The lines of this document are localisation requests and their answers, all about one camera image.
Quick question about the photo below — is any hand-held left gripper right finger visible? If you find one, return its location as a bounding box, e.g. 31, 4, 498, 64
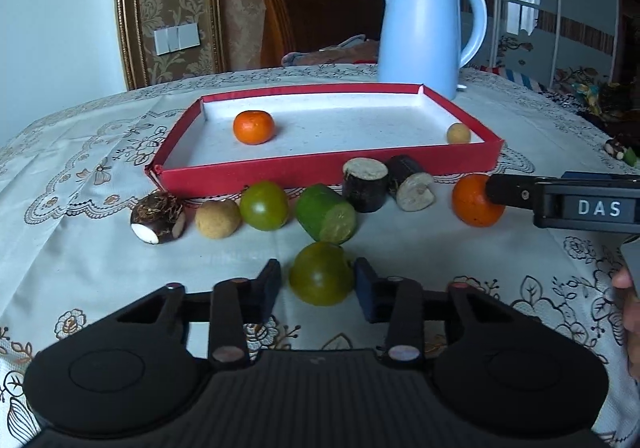
354, 258, 523, 370

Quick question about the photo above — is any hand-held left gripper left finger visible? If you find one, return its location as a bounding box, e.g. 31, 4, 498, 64
112, 259, 282, 371

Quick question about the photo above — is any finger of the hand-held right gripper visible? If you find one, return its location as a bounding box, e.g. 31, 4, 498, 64
485, 173, 538, 214

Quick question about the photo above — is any orange tangerine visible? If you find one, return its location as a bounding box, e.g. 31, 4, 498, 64
452, 173, 507, 228
232, 110, 276, 145

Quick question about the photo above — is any green tangerine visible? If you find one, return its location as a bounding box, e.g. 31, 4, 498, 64
239, 181, 290, 231
288, 242, 357, 306

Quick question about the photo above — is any brown round fruit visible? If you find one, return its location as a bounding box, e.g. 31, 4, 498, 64
194, 199, 242, 239

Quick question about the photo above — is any dark sugarcane piece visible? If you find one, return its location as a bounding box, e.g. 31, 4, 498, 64
386, 155, 436, 212
342, 157, 390, 213

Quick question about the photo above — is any dark hairy taro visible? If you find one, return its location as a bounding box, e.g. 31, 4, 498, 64
130, 192, 187, 245

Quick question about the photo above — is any red shallow box tray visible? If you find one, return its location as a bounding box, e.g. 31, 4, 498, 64
145, 82, 505, 199

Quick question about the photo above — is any person's right hand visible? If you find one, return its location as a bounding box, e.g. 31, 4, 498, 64
612, 268, 640, 379

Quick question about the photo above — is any green cucumber piece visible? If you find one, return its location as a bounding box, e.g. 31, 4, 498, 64
294, 183, 358, 245

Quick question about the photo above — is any colourful patterned bedding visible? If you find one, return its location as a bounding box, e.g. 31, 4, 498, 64
480, 62, 640, 139

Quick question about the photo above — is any wardrobe with sliding doors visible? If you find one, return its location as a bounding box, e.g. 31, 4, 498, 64
429, 0, 623, 90

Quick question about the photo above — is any white electric kettle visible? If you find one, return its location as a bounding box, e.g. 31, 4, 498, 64
375, 0, 488, 102

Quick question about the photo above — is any pink and grey blanket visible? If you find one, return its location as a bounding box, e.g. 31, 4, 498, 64
281, 35, 380, 68

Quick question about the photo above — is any wooden chair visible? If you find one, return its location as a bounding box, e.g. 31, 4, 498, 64
253, 0, 383, 69

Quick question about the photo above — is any white wall switch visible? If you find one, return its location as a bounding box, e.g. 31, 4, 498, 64
154, 25, 201, 55

